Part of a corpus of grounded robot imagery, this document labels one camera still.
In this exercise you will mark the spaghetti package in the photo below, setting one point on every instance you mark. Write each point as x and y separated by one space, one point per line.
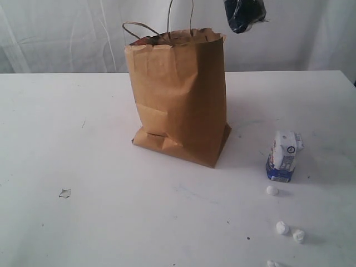
243 14

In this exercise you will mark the large brown paper bag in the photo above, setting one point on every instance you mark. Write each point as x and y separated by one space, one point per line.
179 88

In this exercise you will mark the small white blue carton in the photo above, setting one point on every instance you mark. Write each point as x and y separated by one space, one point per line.
281 162

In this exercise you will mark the white crumpled pellet far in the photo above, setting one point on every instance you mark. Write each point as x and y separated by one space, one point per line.
272 190

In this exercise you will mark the white crumpled pellet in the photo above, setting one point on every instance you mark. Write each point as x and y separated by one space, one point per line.
282 228
272 190
298 235
271 263

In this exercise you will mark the torn label scrap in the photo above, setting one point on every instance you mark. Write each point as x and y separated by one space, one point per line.
65 193

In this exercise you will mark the white crumpled pellet left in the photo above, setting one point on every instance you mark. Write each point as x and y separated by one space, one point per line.
282 228

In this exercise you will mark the white crumpled pellet middle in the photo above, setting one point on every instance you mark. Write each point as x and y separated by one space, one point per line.
298 235

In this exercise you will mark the white crumpled pellet near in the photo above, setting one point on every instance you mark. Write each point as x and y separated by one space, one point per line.
271 263

